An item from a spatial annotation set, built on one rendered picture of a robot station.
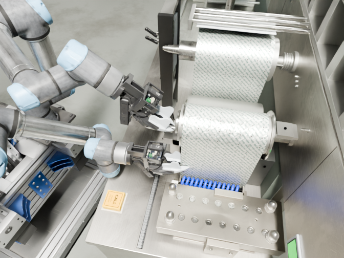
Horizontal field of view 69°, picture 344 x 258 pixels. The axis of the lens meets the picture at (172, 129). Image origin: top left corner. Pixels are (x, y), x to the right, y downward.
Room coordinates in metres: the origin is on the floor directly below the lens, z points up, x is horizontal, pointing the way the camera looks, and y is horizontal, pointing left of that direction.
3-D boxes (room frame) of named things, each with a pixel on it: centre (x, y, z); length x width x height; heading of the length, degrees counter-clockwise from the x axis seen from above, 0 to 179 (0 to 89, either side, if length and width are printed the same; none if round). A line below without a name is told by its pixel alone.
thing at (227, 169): (0.40, -0.14, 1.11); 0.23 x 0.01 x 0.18; 79
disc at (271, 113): (0.44, -0.28, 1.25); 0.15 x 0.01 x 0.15; 169
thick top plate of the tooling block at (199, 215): (0.28, -0.16, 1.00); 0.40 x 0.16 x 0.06; 79
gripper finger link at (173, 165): (0.41, -0.01, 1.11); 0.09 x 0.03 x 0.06; 78
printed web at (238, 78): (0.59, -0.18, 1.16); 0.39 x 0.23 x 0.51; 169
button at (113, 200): (0.37, 0.22, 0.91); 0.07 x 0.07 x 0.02; 79
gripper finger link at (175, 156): (0.45, -0.02, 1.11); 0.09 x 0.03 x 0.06; 80
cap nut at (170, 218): (0.27, 0.01, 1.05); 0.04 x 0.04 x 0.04
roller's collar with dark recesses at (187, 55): (0.74, -0.06, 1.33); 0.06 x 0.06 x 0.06; 79
